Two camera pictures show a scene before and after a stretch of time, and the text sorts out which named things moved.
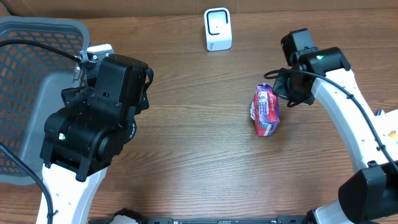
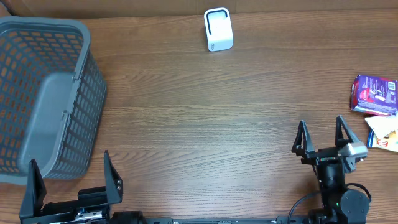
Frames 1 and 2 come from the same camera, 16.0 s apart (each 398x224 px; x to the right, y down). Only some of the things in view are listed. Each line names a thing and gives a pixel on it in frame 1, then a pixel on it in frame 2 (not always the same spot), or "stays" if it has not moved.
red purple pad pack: x=264 y=109 → x=373 y=94
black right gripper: x=279 y=90 → x=319 y=155
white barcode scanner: x=218 y=28 stays
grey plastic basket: x=32 y=78 stays
